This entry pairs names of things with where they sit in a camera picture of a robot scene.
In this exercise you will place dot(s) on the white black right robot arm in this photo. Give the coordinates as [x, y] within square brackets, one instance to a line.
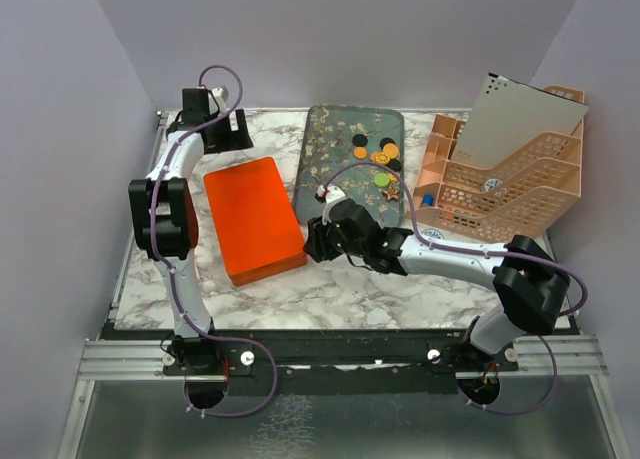
[530, 290]

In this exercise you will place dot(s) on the blue capped bottle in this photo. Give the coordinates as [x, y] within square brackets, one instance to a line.
[428, 200]

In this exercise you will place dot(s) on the brown star cookie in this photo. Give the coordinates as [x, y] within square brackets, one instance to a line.
[391, 194]

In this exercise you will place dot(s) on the black metal base rail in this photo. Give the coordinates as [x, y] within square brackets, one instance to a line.
[306, 362]

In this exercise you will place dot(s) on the tan round dotted cookie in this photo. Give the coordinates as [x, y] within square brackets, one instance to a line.
[391, 150]

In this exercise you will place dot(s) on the blue white round jar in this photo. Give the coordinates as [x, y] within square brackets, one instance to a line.
[491, 183]

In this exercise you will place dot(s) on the green macaron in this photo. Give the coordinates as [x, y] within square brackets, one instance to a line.
[382, 180]

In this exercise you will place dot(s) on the grey notebook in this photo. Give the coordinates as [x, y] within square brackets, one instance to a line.
[507, 115]

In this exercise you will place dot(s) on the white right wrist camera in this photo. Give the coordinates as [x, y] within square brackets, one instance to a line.
[330, 196]

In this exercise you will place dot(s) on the orange cookie tin box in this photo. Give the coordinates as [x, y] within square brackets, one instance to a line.
[243, 278]

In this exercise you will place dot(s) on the peach plastic desk organizer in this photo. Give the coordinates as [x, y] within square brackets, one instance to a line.
[540, 182]

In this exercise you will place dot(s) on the orange tin lid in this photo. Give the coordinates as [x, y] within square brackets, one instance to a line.
[253, 218]

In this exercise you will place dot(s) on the yellow lotus slice cookie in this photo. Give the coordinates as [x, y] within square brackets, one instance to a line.
[380, 157]

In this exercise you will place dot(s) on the blue floral serving tray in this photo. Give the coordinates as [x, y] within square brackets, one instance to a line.
[327, 147]

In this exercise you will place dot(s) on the orange round cookie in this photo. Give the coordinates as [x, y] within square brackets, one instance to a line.
[360, 153]

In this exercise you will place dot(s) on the black sandwich cookie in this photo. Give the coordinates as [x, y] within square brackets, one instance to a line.
[395, 165]
[387, 140]
[360, 140]

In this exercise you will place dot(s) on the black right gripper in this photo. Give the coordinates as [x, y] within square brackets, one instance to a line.
[316, 243]

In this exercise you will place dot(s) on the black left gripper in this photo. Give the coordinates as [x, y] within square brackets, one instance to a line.
[235, 139]

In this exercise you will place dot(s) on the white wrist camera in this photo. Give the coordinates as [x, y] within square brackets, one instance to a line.
[219, 97]
[330, 196]

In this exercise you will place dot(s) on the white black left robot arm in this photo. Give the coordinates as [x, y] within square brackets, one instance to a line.
[163, 215]

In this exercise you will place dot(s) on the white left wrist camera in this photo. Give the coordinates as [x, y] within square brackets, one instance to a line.
[219, 97]

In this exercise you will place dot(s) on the blue round slime jar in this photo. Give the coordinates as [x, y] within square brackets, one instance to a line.
[432, 234]

